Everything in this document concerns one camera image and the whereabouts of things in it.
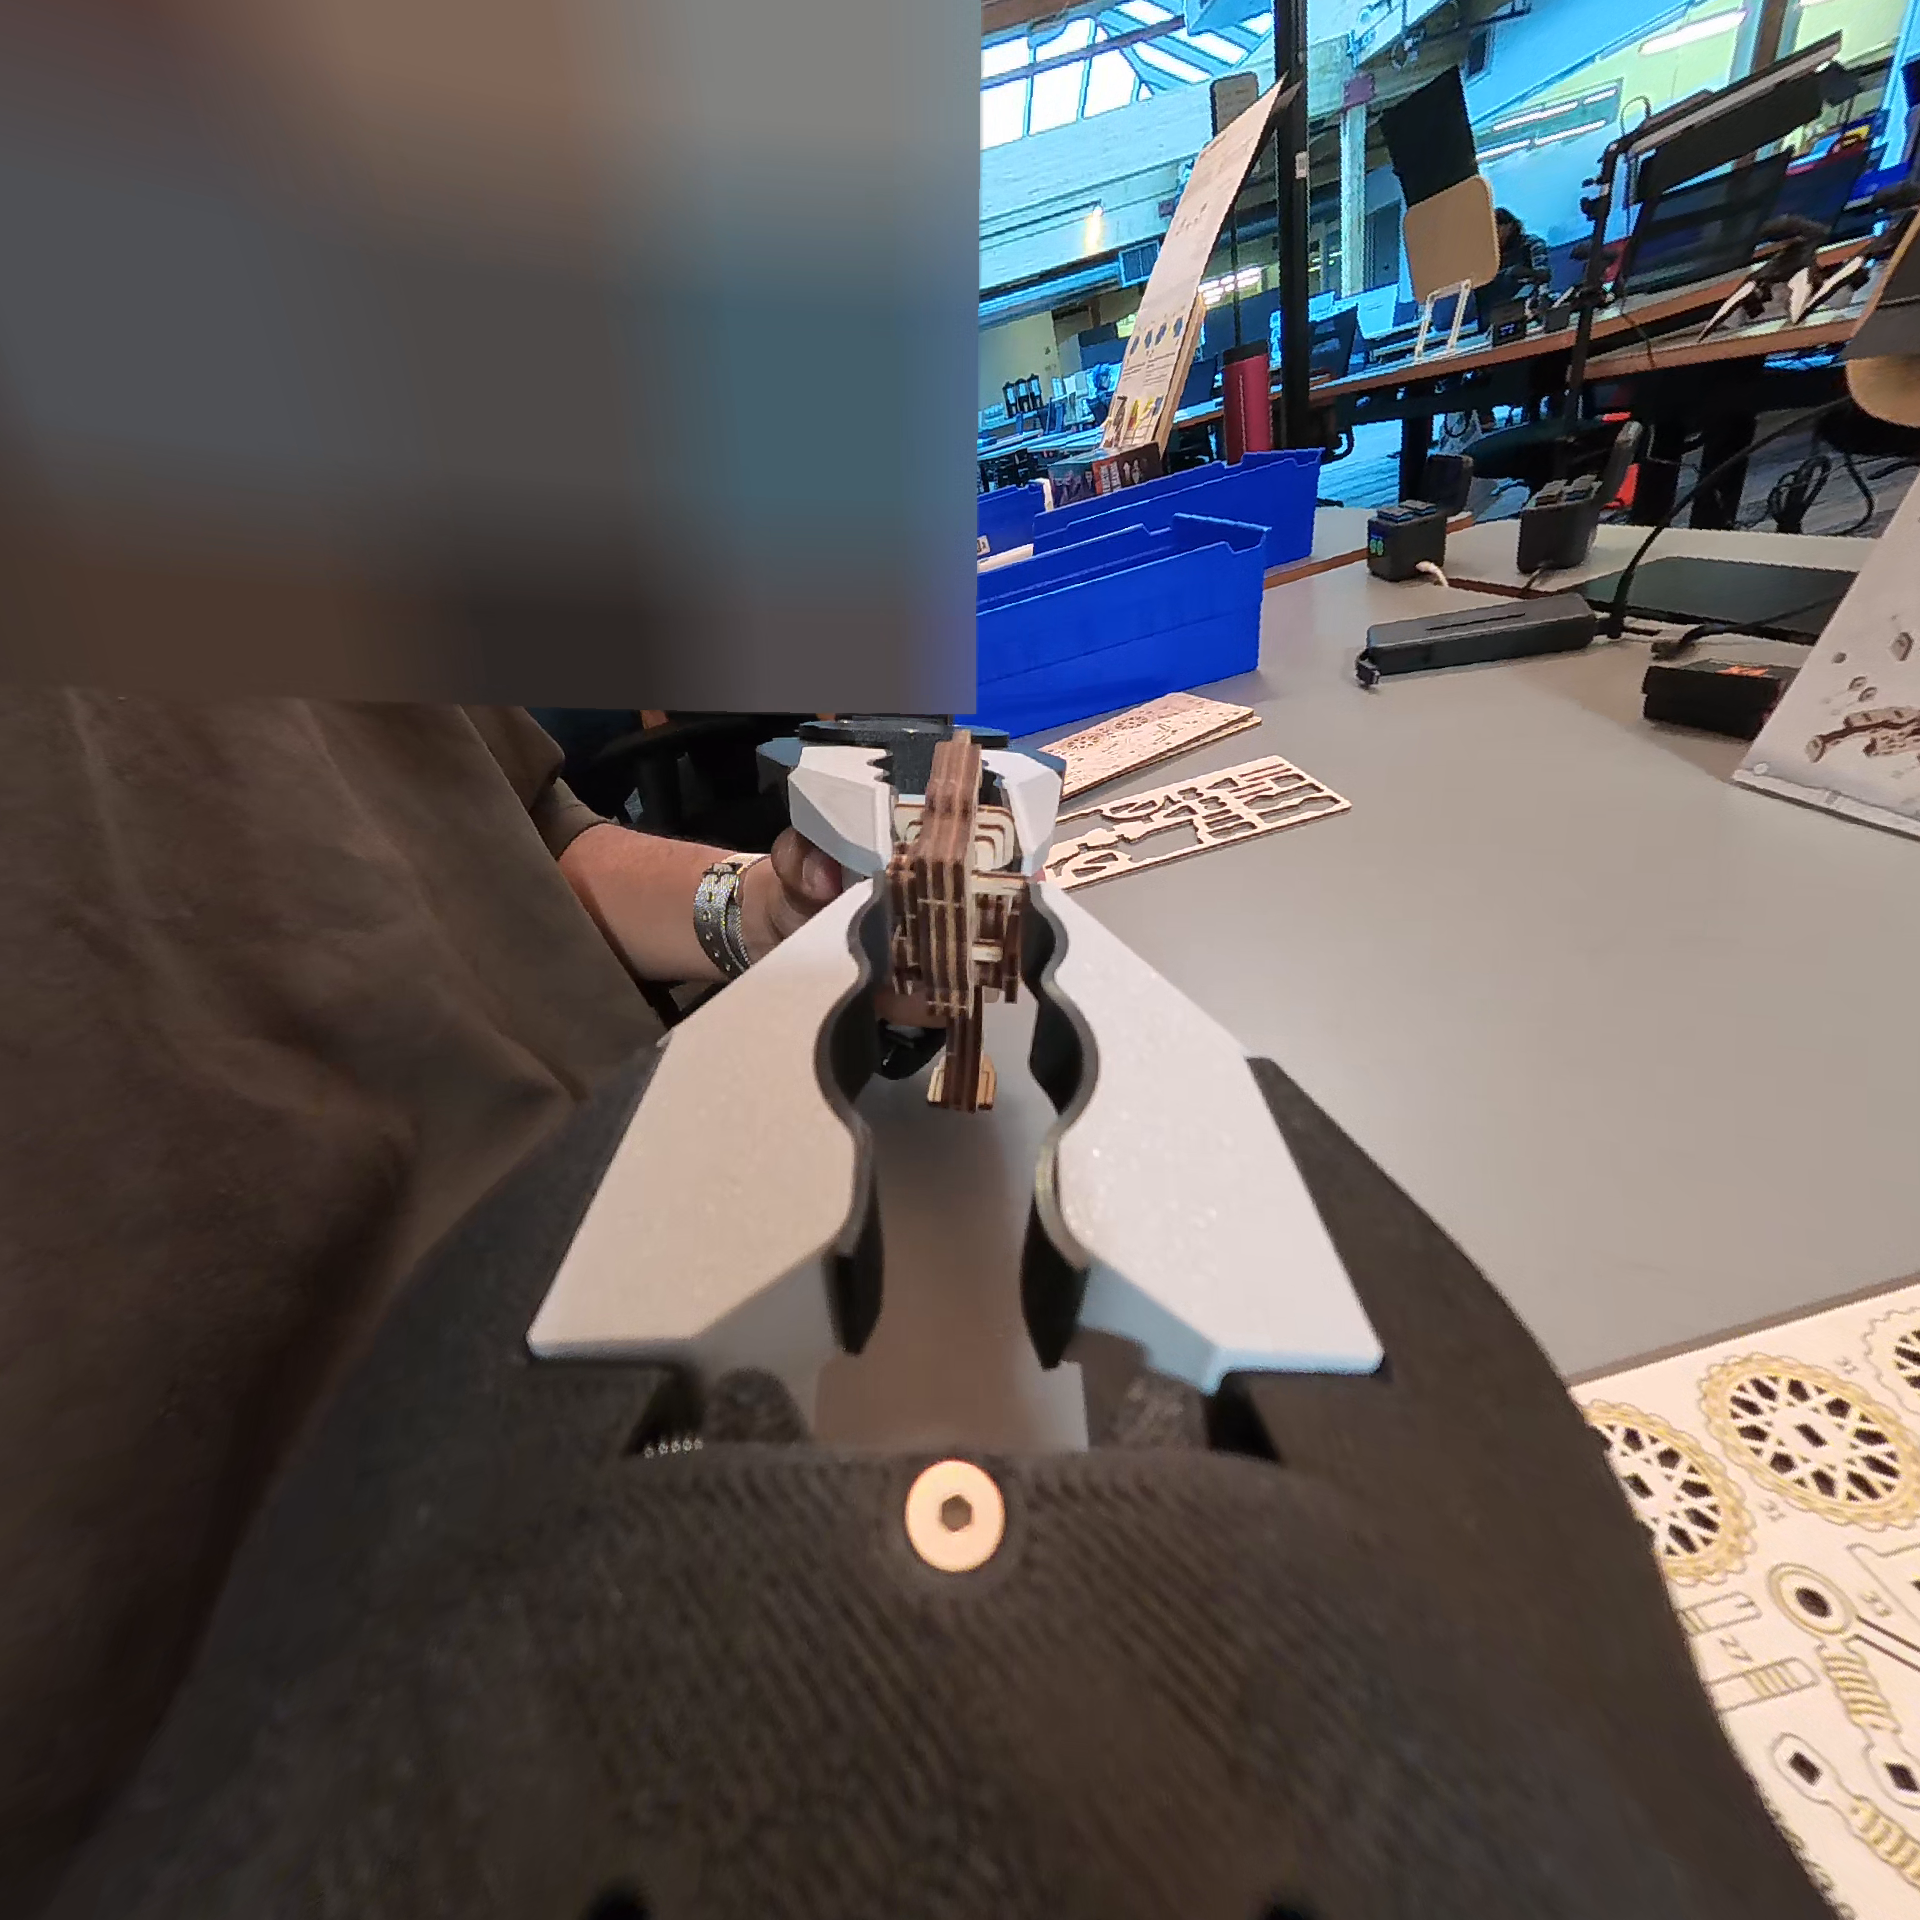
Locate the printed cardboard box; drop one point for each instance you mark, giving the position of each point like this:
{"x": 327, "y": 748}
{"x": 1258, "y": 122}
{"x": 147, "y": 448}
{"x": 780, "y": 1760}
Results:
{"x": 1111, "y": 472}

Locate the red bottle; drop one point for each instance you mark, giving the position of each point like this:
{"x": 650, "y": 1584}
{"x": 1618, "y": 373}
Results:
{"x": 1244, "y": 404}

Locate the small black box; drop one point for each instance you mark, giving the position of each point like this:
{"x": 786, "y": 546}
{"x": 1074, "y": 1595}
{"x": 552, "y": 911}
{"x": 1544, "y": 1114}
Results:
{"x": 1718, "y": 698}

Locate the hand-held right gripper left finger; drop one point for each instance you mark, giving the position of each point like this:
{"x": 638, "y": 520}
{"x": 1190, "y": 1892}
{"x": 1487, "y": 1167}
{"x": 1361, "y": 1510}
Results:
{"x": 705, "y": 1184}

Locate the wooden puzzle sheet with wheels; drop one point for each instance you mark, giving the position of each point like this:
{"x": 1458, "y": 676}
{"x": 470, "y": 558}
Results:
{"x": 1844, "y": 1680}

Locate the person's brown shirt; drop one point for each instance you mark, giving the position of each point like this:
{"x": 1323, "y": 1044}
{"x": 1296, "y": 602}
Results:
{"x": 225, "y": 1201}

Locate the engraved wooden puzzle sheet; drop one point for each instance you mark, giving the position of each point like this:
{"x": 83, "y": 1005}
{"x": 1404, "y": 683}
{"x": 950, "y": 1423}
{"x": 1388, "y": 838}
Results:
{"x": 1155, "y": 734}

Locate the tan instruction board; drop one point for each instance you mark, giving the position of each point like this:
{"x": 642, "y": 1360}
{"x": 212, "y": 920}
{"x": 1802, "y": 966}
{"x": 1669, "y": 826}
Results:
{"x": 1185, "y": 285}

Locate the white stand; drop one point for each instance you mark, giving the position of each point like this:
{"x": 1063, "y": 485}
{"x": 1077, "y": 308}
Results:
{"x": 1442, "y": 319}

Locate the wooden model assembly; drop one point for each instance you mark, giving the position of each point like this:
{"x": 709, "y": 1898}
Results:
{"x": 944, "y": 931}

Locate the slotted wooden puzzle sheet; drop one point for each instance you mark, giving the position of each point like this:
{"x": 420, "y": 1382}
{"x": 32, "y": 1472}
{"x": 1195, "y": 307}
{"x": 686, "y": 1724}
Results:
{"x": 1329, "y": 800}

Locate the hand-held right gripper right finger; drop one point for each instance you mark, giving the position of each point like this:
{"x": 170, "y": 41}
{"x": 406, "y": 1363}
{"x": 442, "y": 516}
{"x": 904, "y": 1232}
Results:
{"x": 1200, "y": 1184}

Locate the instruction booklet on stand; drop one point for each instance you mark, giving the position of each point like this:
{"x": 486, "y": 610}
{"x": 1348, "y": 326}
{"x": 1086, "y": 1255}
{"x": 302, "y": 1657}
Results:
{"x": 1860, "y": 720}

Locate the black and tan panel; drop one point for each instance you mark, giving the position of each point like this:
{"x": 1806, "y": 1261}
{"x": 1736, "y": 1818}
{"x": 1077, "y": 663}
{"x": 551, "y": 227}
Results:
{"x": 1441, "y": 180}

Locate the person's left forearm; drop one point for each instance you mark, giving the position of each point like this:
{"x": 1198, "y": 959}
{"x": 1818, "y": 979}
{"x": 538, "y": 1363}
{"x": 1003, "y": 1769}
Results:
{"x": 630, "y": 900}

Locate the brown background desk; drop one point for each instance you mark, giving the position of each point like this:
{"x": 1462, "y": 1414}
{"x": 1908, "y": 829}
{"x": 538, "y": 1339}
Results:
{"x": 1500, "y": 352}

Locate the blue plastic bin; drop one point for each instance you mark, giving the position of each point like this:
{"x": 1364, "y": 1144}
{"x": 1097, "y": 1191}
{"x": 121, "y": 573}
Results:
{"x": 1124, "y": 644}
{"x": 1244, "y": 495}

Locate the black pole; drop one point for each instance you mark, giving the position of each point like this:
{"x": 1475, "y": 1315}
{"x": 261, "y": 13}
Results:
{"x": 1290, "y": 225}

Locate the black power bank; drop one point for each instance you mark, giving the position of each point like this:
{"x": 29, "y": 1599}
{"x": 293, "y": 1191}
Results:
{"x": 1484, "y": 630}

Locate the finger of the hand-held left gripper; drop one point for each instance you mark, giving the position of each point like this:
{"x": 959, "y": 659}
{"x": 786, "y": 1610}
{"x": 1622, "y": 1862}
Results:
{"x": 1035, "y": 794}
{"x": 833, "y": 811}

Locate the black tablet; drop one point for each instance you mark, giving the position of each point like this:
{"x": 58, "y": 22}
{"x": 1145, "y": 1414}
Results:
{"x": 1724, "y": 593}

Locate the person's left hand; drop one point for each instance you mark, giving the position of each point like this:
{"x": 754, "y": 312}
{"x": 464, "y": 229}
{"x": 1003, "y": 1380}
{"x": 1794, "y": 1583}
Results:
{"x": 788, "y": 893}

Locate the black monitor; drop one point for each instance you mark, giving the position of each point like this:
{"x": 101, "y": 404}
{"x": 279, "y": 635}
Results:
{"x": 1710, "y": 225}

